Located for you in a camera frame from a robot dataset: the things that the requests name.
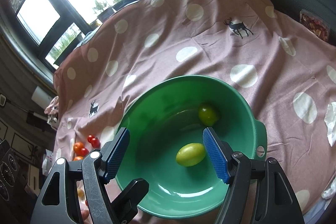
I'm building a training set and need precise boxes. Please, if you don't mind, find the tan longan upper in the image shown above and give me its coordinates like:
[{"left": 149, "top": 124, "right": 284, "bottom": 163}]
[{"left": 77, "top": 188, "right": 85, "bottom": 198}]

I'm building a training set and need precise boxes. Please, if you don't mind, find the white paper roll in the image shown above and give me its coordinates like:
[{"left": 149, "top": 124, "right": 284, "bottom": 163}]
[{"left": 31, "top": 86, "right": 53, "bottom": 110}]

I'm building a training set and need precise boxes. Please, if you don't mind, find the large orange mandarin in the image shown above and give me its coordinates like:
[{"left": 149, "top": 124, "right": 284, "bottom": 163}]
[{"left": 73, "top": 156, "right": 84, "bottom": 161}]

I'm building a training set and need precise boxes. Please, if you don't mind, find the pink plastic bag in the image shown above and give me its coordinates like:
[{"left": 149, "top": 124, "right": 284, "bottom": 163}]
[{"left": 44, "top": 96, "right": 59, "bottom": 125}]

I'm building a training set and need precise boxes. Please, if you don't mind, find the green plastic bowl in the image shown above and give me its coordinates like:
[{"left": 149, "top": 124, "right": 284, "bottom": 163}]
[{"left": 116, "top": 76, "right": 267, "bottom": 219}]

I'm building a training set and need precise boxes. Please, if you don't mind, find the right hand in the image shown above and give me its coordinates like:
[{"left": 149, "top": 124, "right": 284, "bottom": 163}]
[{"left": 81, "top": 209, "right": 89, "bottom": 221}]

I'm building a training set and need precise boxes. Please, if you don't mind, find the pink polka dot cloth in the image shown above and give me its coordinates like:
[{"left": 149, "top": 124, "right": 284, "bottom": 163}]
[{"left": 54, "top": 0, "right": 335, "bottom": 222}]

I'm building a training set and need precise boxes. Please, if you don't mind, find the small orange mandarin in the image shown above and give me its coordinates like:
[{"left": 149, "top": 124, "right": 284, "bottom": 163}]
[{"left": 73, "top": 142, "right": 85, "bottom": 156}]

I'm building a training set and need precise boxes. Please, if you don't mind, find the black speaker box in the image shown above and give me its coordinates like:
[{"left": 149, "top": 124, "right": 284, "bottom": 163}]
[{"left": 0, "top": 140, "right": 35, "bottom": 223}]

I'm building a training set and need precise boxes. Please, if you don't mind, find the green oval fruit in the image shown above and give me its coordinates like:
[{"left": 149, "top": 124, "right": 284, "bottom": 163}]
[{"left": 175, "top": 143, "right": 206, "bottom": 167}]

